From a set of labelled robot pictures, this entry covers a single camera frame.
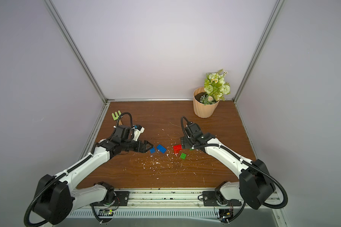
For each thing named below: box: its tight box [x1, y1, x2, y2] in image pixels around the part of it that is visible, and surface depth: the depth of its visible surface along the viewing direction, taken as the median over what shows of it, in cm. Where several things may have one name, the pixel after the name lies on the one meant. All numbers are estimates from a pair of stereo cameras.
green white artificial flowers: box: [199, 69, 231, 105], surface depth 92 cm
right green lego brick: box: [179, 152, 187, 160], surface depth 89 cm
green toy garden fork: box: [111, 110, 122, 121], surface depth 112 cm
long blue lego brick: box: [156, 144, 168, 154], surface depth 92 cm
